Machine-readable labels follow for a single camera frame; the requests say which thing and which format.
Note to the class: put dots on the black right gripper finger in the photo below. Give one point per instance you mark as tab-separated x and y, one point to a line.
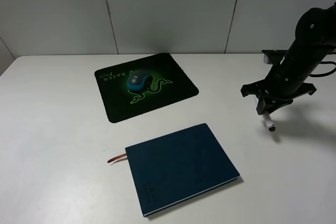
263	102
272	105

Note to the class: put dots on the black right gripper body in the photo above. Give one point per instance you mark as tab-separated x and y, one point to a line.
276	87

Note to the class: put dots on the black white marker pen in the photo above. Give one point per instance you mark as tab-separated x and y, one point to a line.
268	122

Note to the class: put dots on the teal grey computer mouse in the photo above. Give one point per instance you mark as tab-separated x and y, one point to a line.
139	81

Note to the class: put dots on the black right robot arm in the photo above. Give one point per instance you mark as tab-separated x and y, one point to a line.
314	40

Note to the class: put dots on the black green snake mouse pad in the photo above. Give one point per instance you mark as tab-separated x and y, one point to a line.
170	85

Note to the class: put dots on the dark blue notebook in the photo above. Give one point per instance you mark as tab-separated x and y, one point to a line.
178	166

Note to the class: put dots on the brown ribbon bookmark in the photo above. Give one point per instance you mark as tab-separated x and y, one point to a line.
117	158

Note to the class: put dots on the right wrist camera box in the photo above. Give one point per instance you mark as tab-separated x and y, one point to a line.
273	57

